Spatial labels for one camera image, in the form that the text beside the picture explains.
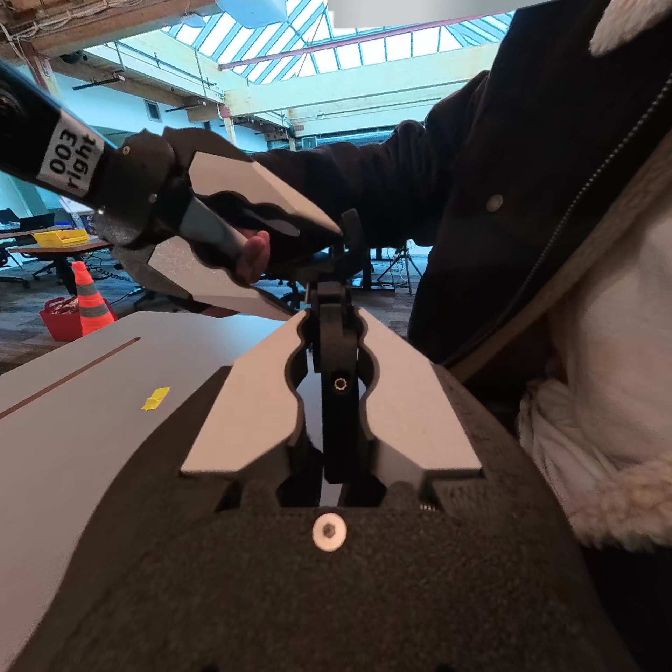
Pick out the white ceiling projector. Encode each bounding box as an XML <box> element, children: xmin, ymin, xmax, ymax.
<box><xmin>214</xmin><ymin>0</ymin><xmax>288</xmax><ymax>29</ymax></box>

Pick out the black plastic bracket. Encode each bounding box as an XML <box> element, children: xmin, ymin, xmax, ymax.
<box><xmin>310</xmin><ymin>281</ymin><xmax>363</xmax><ymax>484</ymax></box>

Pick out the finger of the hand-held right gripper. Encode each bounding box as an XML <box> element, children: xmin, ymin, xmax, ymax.
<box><xmin>187</xmin><ymin>150</ymin><xmax>345</xmax><ymax>249</ymax></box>
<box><xmin>148</xmin><ymin>239</ymin><xmax>296</xmax><ymax>322</ymax></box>

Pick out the red basket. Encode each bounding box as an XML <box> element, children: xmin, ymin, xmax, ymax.
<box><xmin>39</xmin><ymin>296</ymin><xmax>119</xmax><ymax>342</ymax></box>

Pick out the person's right hand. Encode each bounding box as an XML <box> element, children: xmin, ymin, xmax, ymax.
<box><xmin>233</xmin><ymin>230</ymin><xmax>272</xmax><ymax>285</ymax></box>

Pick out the wooden table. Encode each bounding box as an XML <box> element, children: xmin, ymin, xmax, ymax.
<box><xmin>8</xmin><ymin>239</ymin><xmax>113</xmax><ymax>295</ymax></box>

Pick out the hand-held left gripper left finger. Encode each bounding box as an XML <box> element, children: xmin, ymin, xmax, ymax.
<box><xmin>180</xmin><ymin>309</ymin><xmax>316</xmax><ymax>494</ymax></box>

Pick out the person's white shirt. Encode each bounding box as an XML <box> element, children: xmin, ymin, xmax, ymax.
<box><xmin>517</xmin><ymin>205</ymin><xmax>672</xmax><ymax>552</ymax></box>

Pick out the grey desk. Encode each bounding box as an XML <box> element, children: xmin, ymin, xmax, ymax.
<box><xmin>0</xmin><ymin>311</ymin><xmax>410</xmax><ymax>672</ymax></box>

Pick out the striped traffic cone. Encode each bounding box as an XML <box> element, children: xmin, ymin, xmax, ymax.
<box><xmin>71</xmin><ymin>261</ymin><xmax>116</xmax><ymax>337</ymax></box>

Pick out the black tripod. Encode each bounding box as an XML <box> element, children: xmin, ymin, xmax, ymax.
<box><xmin>375</xmin><ymin>243</ymin><xmax>424</xmax><ymax>291</ymax></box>

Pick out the wooden column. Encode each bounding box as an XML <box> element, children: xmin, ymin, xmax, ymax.
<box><xmin>18</xmin><ymin>39</ymin><xmax>61</xmax><ymax>103</ymax></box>
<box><xmin>220</xmin><ymin>102</ymin><xmax>239</xmax><ymax>153</ymax></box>

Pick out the person's right forearm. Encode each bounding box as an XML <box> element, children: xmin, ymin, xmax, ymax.
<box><xmin>251</xmin><ymin>68</ymin><xmax>505</xmax><ymax>263</ymax></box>

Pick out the black curved plastic part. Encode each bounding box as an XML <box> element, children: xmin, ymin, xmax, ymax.
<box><xmin>291</xmin><ymin>207</ymin><xmax>366</xmax><ymax>287</ymax></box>

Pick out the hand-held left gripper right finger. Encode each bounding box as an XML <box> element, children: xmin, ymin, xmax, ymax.
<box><xmin>353</xmin><ymin>307</ymin><xmax>485</xmax><ymax>494</ymax></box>

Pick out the yellow plastic bin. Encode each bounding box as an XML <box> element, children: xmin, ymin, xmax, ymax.
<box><xmin>33</xmin><ymin>229</ymin><xmax>90</xmax><ymax>247</ymax></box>

